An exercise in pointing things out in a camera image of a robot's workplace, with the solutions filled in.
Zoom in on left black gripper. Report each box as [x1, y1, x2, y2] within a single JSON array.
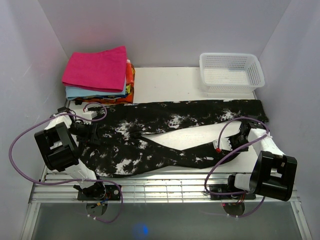
[[68, 121, 101, 146]]

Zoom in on black white patterned trousers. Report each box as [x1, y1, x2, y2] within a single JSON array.
[[80, 99, 268, 178]]

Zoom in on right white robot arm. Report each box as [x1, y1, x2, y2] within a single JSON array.
[[225, 120, 298, 201]]

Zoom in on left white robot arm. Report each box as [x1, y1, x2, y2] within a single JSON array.
[[34, 107, 107, 200]]

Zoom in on folded light blue cloth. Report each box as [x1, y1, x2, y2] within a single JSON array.
[[65, 83, 126, 100]]

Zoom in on white plastic basket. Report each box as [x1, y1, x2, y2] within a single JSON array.
[[199, 52, 265, 94]]

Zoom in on folded pink cloth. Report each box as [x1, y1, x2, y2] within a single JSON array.
[[62, 46, 127, 93]]

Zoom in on folded orange patterned cloth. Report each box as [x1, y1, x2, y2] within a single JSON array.
[[74, 59, 136, 105]]

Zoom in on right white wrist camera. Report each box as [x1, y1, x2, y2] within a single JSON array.
[[212, 138, 233, 153]]

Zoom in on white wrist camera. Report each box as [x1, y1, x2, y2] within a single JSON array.
[[212, 138, 233, 153], [78, 109, 97, 125]]

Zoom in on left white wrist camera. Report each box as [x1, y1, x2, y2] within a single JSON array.
[[78, 109, 97, 125]]

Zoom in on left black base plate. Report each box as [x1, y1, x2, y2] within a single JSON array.
[[76, 184, 121, 201]]

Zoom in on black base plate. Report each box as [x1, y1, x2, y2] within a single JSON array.
[[76, 184, 121, 201], [209, 184, 256, 202]]

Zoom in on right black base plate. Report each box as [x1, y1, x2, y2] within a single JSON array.
[[209, 184, 256, 202]]

